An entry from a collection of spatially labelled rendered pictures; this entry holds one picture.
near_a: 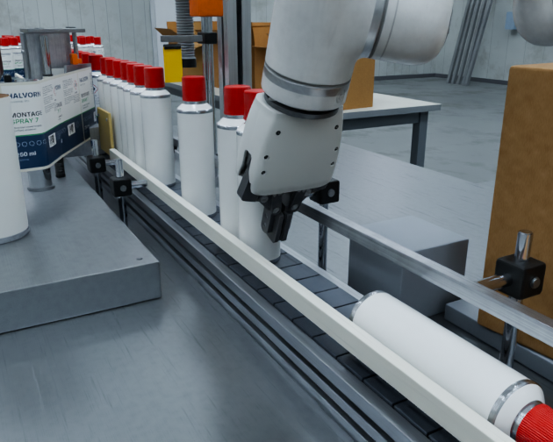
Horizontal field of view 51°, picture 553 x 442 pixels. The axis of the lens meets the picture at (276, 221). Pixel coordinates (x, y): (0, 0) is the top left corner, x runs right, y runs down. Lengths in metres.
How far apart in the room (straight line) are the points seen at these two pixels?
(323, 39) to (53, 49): 0.90
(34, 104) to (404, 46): 0.69
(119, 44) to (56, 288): 9.30
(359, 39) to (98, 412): 0.40
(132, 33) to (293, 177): 9.43
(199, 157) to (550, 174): 0.47
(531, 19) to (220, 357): 0.69
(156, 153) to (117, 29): 8.93
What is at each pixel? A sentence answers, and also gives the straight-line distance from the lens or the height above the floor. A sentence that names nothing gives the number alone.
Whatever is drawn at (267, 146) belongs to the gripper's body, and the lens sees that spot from 0.56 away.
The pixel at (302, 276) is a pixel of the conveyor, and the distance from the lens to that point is 0.67.
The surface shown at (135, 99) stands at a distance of 1.06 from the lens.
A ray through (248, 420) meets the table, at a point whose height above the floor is 0.83.
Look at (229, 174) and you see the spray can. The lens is 0.71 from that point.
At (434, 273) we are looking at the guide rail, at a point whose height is 0.96.
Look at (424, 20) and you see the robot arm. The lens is 0.53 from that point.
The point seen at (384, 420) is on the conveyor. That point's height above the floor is 0.87.
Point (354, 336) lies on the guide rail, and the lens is 0.49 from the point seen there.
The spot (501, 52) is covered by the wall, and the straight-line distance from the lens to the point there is 12.20.
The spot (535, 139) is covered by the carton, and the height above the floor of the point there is 1.06.
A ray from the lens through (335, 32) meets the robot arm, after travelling 0.52.
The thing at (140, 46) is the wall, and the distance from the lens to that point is 10.03.
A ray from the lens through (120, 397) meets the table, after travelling 0.58.
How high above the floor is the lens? 1.16
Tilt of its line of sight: 19 degrees down
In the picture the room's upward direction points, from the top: straight up
